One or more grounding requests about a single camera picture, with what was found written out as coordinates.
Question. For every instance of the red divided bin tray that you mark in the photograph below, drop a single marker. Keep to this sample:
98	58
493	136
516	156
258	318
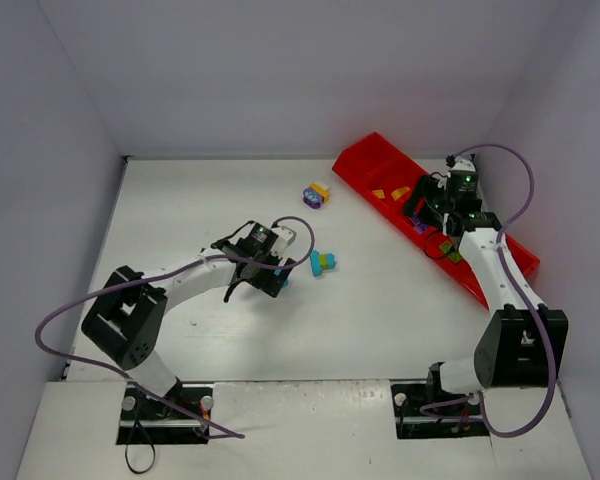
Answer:
374	163

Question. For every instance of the green long lego brick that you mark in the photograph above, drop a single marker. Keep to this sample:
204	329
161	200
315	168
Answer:
450	252

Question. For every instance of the cyan green lego cluster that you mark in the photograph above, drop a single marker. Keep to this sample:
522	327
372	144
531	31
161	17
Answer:
321	262

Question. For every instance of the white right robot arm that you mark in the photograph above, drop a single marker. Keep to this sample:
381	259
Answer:
523	342

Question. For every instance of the purple yellow white lego stack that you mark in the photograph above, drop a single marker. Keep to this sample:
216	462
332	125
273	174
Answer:
316	195

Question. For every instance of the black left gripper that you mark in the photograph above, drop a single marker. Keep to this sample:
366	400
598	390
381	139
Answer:
271	280

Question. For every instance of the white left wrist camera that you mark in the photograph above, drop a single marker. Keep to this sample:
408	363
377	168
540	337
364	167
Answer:
285	237

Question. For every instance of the purple half-round lego brick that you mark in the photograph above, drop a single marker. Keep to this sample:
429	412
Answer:
420	229

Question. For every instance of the cyan lego with green brick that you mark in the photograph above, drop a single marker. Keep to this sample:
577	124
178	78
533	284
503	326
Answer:
282	275

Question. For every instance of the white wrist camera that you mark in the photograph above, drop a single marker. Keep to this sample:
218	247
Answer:
460	163
285	237

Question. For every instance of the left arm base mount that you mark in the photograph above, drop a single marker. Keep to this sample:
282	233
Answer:
144	421

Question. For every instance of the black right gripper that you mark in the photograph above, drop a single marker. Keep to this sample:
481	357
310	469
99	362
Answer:
425	201

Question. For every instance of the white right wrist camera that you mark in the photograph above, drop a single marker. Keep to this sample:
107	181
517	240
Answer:
460	163

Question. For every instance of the orange curved lego brick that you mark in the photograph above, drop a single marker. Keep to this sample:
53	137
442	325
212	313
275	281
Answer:
399	192

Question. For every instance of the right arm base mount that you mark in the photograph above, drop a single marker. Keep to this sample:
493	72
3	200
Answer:
457	421

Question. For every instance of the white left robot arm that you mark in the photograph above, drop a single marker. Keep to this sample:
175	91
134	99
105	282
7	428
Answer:
125	325

